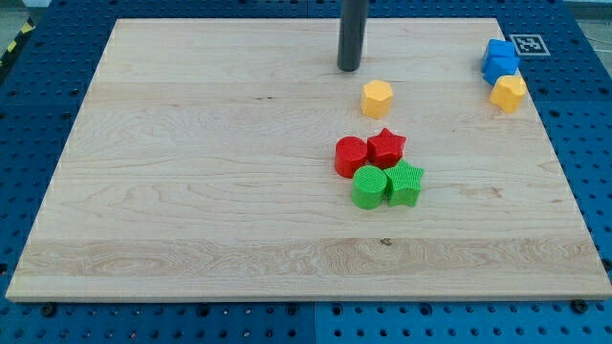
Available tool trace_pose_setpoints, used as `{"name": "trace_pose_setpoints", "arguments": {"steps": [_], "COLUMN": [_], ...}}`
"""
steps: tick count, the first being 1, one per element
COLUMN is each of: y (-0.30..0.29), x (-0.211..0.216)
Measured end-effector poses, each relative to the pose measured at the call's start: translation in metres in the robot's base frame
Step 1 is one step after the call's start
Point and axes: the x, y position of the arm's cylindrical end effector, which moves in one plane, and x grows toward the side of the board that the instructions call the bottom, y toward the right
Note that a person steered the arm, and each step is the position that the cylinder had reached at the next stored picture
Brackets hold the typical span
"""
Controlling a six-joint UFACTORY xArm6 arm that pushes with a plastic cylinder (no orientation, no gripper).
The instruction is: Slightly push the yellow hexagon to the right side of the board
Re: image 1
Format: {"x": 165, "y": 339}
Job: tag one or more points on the wooden board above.
{"x": 201, "y": 168}

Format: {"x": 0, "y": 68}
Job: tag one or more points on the black yellow hazard tape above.
{"x": 18, "y": 43}

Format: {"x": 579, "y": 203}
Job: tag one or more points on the red star block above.
{"x": 385, "y": 149}

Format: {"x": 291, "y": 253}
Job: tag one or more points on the blue cube block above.
{"x": 499, "y": 59}

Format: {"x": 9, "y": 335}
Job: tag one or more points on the green star block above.
{"x": 403, "y": 184}

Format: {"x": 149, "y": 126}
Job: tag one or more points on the yellow hexagon block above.
{"x": 376, "y": 98}

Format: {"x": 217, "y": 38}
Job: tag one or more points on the red cylinder block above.
{"x": 350, "y": 155}

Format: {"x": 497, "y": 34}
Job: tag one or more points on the fiducial marker tag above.
{"x": 529, "y": 44}

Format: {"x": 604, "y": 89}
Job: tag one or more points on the green cylinder block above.
{"x": 369, "y": 186}

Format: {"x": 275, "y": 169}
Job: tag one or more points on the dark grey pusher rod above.
{"x": 352, "y": 25}

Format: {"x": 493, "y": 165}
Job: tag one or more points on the yellow heart block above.
{"x": 508, "y": 92}

